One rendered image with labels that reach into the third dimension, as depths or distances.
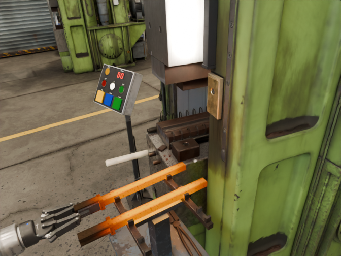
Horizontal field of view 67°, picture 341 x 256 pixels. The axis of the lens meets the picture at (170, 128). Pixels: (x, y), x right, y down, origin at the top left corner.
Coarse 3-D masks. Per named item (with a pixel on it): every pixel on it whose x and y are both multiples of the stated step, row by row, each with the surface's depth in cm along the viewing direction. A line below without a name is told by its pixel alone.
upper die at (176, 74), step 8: (152, 56) 126; (152, 64) 129; (160, 64) 117; (192, 64) 117; (200, 64) 119; (152, 72) 132; (160, 72) 120; (168, 72) 115; (176, 72) 116; (184, 72) 118; (192, 72) 119; (200, 72) 121; (208, 72) 122; (160, 80) 122; (168, 80) 116; (176, 80) 118; (184, 80) 119
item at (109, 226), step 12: (204, 180) 94; (180, 192) 90; (192, 192) 92; (144, 204) 86; (156, 204) 85; (168, 204) 88; (108, 216) 81; (120, 216) 81; (132, 216) 81; (96, 228) 77; (108, 228) 78; (84, 240) 76
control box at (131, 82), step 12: (120, 72) 169; (132, 72) 162; (108, 84) 176; (120, 84) 168; (132, 84) 163; (120, 96) 166; (132, 96) 166; (108, 108) 174; (120, 108) 165; (132, 108) 169
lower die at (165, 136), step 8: (208, 112) 156; (168, 120) 149; (176, 120) 149; (184, 120) 146; (192, 120) 143; (160, 128) 141; (176, 128) 137; (184, 128) 138; (192, 128) 138; (200, 128) 137; (208, 128) 137; (160, 136) 145; (168, 136) 131; (176, 136) 132; (184, 136) 134; (192, 136) 136; (168, 144) 133
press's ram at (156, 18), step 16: (144, 0) 119; (160, 0) 100; (176, 0) 97; (192, 0) 100; (160, 16) 104; (176, 16) 100; (192, 16) 102; (160, 32) 109; (176, 32) 103; (192, 32) 105; (160, 48) 112; (176, 48) 106; (192, 48) 108; (176, 64) 109
